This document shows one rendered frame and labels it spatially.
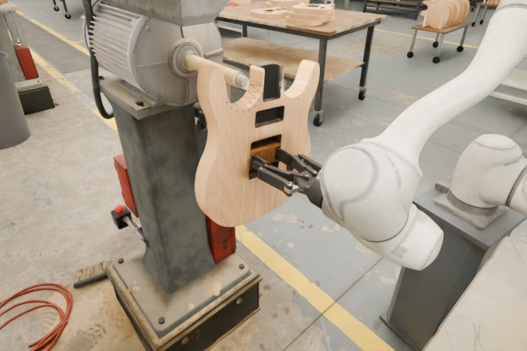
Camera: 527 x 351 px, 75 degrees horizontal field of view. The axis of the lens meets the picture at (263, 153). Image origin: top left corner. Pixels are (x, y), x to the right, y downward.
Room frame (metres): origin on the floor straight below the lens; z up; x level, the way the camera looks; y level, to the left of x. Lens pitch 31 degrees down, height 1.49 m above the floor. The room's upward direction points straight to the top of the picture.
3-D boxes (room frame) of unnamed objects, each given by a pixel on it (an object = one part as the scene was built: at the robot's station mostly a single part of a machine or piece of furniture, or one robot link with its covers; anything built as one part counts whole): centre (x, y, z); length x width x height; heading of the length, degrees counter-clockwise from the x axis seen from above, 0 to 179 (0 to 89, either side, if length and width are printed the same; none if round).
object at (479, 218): (0.96, -0.72, 0.73); 0.22 x 0.18 x 0.06; 34
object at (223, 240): (1.16, 0.24, 0.49); 0.25 x 0.12 x 0.37; 42
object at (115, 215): (1.09, 0.56, 0.46); 0.25 x 0.07 x 0.08; 42
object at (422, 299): (0.95, -0.73, 0.35); 0.28 x 0.28 x 0.70; 34
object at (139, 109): (1.05, 0.36, 1.11); 0.36 x 0.24 x 0.04; 42
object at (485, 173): (0.94, -0.74, 0.87); 0.18 x 0.16 x 0.22; 41
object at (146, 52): (1.00, 0.31, 1.25); 0.41 x 0.27 x 0.26; 42
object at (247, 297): (1.05, 0.36, 0.12); 0.61 x 0.51 x 0.25; 132
